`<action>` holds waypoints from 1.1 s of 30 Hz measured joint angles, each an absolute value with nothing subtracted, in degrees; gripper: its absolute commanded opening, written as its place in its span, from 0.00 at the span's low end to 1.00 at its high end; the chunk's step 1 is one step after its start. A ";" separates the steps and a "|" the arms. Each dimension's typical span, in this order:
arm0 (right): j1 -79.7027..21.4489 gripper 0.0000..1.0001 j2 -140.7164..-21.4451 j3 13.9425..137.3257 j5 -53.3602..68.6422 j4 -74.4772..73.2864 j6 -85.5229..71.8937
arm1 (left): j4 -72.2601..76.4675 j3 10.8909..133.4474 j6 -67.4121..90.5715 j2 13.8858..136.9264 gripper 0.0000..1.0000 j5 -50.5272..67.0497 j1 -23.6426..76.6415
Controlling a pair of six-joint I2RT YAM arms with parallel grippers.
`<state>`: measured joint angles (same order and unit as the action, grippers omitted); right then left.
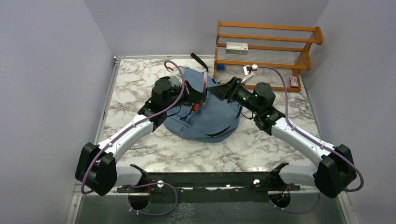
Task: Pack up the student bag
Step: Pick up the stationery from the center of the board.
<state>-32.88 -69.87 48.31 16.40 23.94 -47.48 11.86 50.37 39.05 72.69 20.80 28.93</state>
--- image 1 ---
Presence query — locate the small red white box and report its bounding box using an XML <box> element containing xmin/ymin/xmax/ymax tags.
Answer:
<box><xmin>289</xmin><ymin>76</ymin><xmax>299</xmax><ymax>88</ymax></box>

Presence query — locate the small blue object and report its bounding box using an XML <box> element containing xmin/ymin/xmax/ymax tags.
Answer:
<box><xmin>216</xmin><ymin>63</ymin><xmax>226</xmax><ymax>70</ymax></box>

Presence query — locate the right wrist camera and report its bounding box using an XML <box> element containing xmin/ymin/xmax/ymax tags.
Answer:
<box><xmin>241</xmin><ymin>64</ymin><xmax>258</xmax><ymax>85</ymax></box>

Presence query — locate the blue student backpack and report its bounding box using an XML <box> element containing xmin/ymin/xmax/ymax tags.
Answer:
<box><xmin>163</xmin><ymin>52</ymin><xmax>242</xmax><ymax>143</ymax></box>

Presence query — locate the orange black highlighter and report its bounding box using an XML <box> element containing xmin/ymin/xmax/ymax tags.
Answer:
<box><xmin>191</xmin><ymin>103</ymin><xmax>200</xmax><ymax>112</ymax></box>

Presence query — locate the wooden shelf rack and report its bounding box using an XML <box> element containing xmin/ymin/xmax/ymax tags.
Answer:
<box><xmin>213</xmin><ymin>21</ymin><xmax>324</xmax><ymax>92</ymax></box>

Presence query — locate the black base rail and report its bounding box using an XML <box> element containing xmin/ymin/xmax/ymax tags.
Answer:
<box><xmin>85</xmin><ymin>165</ymin><xmax>310</xmax><ymax>205</ymax></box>

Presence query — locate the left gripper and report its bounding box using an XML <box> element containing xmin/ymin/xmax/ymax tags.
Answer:
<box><xmin>163</xmin><ymin>80</ymin><xmax>205</xmax><ymax>111</ymax></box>

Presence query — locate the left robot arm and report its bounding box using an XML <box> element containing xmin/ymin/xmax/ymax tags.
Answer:
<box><xmin>75</xmin><ymin>77</ymin><xmax>205</xmax><ymax>196</ymax></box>

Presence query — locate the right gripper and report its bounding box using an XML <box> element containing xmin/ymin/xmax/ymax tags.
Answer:
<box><xmin>208</xmin><ymin>76</ymin><xmax>261</xmax><ymax>114</ymax></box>

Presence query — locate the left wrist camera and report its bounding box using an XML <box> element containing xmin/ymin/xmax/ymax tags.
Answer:
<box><xmin>169</xmin><ymin>68</ymin><xmax>184</xmax><ymax>87</ymax></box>

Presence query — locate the red pen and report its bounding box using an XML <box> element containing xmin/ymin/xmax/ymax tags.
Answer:
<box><xmin>202</xmin><ymin>71</ymin><xmax>207</xmax><ymax>105</ymax></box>

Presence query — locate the white box on shelf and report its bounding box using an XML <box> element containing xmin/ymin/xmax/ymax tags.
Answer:
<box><xmin>226</xmin><ymin>42</ymin><xmax>248</xmax><ymax>55</ymax></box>

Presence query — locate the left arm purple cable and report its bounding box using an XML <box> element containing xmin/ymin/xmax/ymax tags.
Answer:
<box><xmin>81</xmin><ymin>60</ymin><xmax>186</xmax><ymax>216</ymax></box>

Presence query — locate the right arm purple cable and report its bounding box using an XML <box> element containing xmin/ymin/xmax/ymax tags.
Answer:
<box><xmin>250</xmin><ymin>66</ymin><xmax>365</xmax><ymax>215</ymax></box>

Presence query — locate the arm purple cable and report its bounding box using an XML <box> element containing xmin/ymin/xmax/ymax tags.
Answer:
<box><xmin>81</xmin><ymin>60</ymin><xmax>186</xmax><ymax>216</ymax></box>
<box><xmin>250</xmin><ymin>66</ymin><xmax>365</xmax><ymax>215</ymax></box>

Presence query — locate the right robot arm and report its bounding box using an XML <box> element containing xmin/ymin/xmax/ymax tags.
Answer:
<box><xmin>207</xmin><ymin>77</ymin><xmax>357</xmax><ymax>198</ymax></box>

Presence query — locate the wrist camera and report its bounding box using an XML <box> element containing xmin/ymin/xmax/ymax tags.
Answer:
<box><xmin>169</xmin><ymin>68</ymin><xmax>184</xmax><ymax>87</ymax></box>
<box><xmin>241</xmin><ymin>64</ymin><xmax>258</xmax><ymax>85</ymax></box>

